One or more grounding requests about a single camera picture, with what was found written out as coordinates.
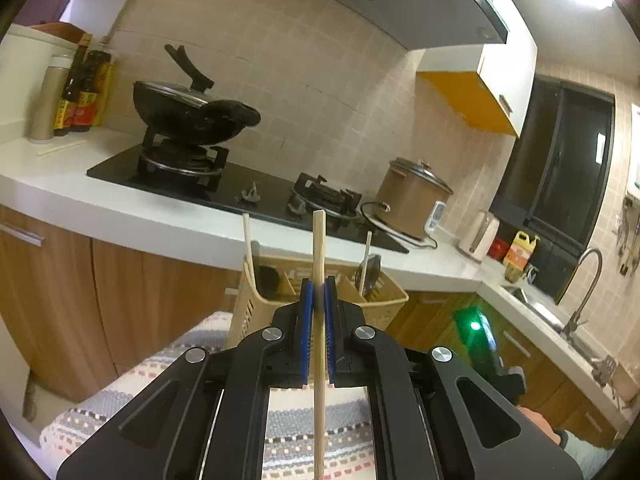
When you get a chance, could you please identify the steel kitchen faucet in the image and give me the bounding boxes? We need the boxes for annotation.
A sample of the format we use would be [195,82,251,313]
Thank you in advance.
[560,247,604,342]

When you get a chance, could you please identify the white appliance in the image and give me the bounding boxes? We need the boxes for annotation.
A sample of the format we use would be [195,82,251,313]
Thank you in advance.
[0,22,83,131]

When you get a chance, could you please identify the brown rice cooker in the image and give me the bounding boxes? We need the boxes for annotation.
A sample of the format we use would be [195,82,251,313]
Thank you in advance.
[374,157,455,241]

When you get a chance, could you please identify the black power cable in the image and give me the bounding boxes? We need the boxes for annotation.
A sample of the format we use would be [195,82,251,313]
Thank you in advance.
[360,201,439,250]

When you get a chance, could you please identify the hanging kitchen utensils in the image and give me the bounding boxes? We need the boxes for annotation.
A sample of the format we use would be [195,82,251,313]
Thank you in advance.
[615,197,639,279]

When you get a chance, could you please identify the steel thermos flask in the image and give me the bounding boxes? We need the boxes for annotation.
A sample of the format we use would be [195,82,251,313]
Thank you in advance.
[27,52,73,143]

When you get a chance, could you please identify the wooden kitchen cabinet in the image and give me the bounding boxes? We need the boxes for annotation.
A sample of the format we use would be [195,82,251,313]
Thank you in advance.
[0,205,626,448]

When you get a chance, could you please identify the yellow oil bottle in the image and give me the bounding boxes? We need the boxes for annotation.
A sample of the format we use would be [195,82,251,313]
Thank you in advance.
[502,231,541,268]

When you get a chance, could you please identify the striped woven mat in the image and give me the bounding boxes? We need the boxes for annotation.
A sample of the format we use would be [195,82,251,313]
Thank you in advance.
[39,310,381,480]

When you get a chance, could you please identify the glass wok lid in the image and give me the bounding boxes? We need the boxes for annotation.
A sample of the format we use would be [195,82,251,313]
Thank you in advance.
[134,45,216,109]

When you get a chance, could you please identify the white wall cabinet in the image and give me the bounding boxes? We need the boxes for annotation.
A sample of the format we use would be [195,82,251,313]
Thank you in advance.
[416,0,539,137]

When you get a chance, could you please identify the person's right hand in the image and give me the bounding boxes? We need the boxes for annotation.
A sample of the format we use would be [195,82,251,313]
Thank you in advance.
[516,406,560,444]

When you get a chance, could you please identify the steel range hood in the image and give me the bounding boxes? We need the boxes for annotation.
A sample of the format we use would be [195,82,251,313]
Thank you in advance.
[250,0,509,53]

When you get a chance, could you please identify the metal spoon with grey handle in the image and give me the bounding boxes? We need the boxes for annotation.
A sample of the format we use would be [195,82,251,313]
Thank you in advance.
[356,254,384,297]

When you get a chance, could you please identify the dark sauce bottle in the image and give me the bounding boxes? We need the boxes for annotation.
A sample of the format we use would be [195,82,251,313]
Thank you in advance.
[53,60,83,137]
[72,49,112,134]

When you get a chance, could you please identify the white plug timer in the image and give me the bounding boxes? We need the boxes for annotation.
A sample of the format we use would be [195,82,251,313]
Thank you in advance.
[425,201,447,235]

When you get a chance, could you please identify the white electric kettle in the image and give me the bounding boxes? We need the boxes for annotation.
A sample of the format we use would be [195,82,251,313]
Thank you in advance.
[458,210,501,262]

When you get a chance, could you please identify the black gas stove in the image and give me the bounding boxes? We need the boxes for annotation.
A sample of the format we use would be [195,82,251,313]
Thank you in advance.
[86,141,411,255]

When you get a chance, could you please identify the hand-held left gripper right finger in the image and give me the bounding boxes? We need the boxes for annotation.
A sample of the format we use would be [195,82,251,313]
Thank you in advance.
[322,276,583,480]

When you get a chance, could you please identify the steel sink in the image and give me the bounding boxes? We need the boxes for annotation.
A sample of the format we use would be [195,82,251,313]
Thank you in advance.
[502,285,601,361]

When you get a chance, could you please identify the beige plastic utensil basket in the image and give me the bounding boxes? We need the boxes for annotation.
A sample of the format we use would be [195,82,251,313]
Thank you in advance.
[227,254,409,352]

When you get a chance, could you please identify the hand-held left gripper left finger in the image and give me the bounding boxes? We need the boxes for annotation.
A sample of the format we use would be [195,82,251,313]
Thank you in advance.
[56,280,317,480]

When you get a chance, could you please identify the person's right forearm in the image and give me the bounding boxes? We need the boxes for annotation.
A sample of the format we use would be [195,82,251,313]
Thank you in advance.
[566,432,617,467]

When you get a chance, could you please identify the black wok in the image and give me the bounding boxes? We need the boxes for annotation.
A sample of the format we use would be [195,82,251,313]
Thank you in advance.
[132,80,262,147]

